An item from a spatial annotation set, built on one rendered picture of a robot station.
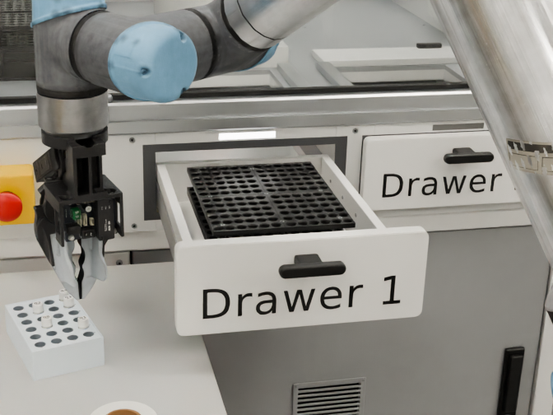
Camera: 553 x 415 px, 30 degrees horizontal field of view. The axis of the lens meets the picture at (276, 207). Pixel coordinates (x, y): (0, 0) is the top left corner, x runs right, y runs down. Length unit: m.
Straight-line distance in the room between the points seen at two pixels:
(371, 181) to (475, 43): 0.80
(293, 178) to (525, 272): 0.47
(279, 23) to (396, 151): 0.51
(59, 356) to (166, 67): 0.39
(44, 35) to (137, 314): 0.42
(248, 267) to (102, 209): 0.17
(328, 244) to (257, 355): 0.49
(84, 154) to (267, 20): 0.24
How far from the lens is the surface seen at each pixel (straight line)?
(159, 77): 0.99
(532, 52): 0.71
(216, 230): 1.24
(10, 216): 1.38
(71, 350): 1.21
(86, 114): 1.10
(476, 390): 1.78
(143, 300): 1.37
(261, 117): 1.44
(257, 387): 1.65
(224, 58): 1.08
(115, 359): 1.25
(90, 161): 1.10
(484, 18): 0.72
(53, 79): 1.09
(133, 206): 1.46
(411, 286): 1.21
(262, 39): 1.06
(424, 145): 1.51
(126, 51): 0.99
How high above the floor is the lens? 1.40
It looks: 22 degrees down
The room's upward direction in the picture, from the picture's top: 2 degrees clockwise
